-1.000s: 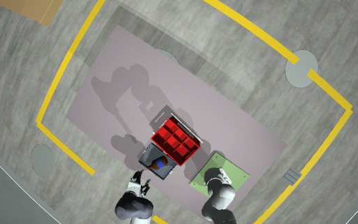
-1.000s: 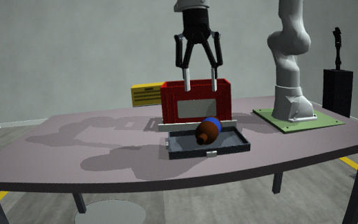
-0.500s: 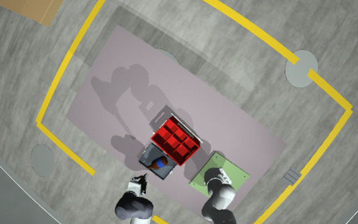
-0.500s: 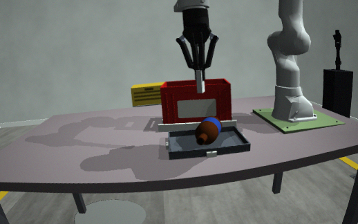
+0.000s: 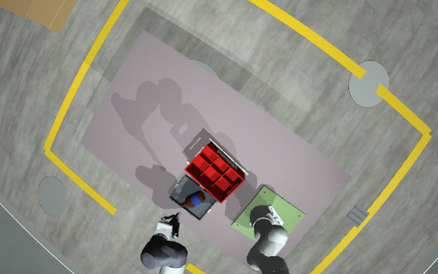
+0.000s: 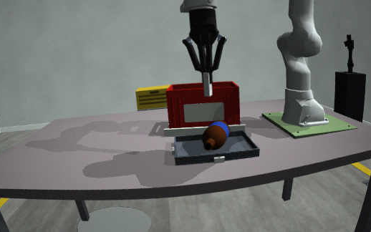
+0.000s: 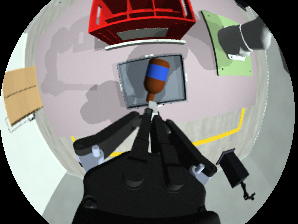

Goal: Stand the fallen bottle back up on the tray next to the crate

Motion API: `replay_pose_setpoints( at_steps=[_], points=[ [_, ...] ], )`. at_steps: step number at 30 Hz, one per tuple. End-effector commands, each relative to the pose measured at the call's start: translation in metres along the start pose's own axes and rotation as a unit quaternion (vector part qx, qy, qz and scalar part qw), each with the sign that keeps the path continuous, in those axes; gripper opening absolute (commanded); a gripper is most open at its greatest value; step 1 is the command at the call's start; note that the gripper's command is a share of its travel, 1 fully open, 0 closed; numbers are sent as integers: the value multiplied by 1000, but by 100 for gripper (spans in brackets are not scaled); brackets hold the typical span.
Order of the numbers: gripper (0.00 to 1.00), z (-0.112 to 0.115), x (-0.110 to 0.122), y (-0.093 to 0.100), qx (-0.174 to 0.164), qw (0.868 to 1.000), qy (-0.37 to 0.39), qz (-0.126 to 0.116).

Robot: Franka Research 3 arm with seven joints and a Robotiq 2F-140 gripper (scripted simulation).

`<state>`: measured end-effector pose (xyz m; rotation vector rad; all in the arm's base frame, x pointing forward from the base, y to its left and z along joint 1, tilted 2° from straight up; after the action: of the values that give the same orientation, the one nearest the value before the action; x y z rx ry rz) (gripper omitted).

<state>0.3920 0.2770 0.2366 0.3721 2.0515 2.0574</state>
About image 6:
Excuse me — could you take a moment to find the red crate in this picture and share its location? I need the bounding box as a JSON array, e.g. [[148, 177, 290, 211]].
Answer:
[[166, 82, 240, 129]]

